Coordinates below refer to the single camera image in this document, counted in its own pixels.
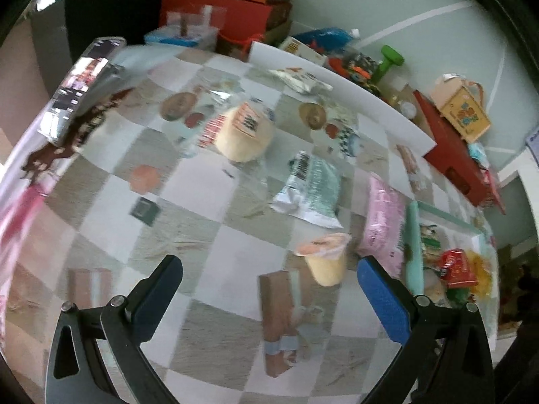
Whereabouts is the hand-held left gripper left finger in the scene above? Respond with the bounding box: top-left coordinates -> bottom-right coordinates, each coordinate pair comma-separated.
44,255 -> 184,404

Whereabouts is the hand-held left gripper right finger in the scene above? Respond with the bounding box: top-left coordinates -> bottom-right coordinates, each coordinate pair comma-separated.
357,256 -> 494,404

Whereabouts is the teal shallow box tray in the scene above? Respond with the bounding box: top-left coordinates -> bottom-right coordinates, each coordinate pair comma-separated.
402,201 -> 500,341

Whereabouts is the yellow pudding cup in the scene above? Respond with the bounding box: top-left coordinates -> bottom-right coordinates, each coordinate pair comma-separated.
294,232 -> 352,287

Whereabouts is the pink snack packet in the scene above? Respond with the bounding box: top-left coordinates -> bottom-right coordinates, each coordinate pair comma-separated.
357,174 -> 407,278

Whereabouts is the red triangular snack packet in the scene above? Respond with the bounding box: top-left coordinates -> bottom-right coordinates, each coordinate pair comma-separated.
438,249 -> 481,289

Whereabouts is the yellow snack packet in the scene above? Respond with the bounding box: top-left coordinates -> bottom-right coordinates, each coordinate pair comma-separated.
463,250 -> 493,299

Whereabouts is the white green-print snack packet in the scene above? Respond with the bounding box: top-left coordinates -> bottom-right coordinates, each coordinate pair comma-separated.
270,150 -> 343,229

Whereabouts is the round bread packet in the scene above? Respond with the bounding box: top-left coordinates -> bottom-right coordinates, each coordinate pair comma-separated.
215,102 -> 275,163

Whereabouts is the small white snack packet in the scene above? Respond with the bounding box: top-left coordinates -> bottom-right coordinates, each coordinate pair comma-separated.
268,66 -> 333,94

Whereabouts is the checked printed tablecloth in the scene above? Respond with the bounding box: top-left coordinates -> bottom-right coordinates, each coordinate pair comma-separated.
0,42 -> 502,404

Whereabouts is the red and pink packet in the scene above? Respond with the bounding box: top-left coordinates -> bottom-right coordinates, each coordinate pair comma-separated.
480,168 -> 506,215

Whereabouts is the dark red gift box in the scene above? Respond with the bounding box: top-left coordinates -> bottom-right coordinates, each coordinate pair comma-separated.
413,90 -> 506,215

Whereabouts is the wet wipes pack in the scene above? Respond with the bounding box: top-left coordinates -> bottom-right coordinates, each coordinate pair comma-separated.
469,142 -> 489,169

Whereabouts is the white shelf unit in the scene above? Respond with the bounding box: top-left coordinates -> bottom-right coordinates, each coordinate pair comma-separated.
497,147 -> 539,257

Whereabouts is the cartoon print carry box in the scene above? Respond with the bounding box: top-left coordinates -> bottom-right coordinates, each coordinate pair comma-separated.
430,73 -> 491,143

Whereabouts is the heap of small toys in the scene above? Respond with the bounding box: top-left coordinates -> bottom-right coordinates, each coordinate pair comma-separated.
328,48 -> 382,91

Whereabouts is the smartphone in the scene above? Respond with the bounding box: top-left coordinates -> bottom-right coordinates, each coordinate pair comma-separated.
40,37 -> 127,146

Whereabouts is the green dumbbell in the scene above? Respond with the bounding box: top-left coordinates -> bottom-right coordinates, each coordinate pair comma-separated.
371,45 -> 405,82

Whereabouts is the teal tissue box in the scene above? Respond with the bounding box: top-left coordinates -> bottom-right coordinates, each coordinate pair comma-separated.
144,25 -> 220,51

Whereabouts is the small printed card box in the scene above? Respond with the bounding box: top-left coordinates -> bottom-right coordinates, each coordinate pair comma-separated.
279,36 -> 327,66

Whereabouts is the blue bottle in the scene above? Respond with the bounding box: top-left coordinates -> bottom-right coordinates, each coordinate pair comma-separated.
292,27 -> 360,53

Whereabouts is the clear plastic box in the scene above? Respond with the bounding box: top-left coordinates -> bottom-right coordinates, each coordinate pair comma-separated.
166,5 -> 212,34

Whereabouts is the large red box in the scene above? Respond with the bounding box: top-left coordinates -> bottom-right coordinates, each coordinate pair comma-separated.
159,0 -> 293,45

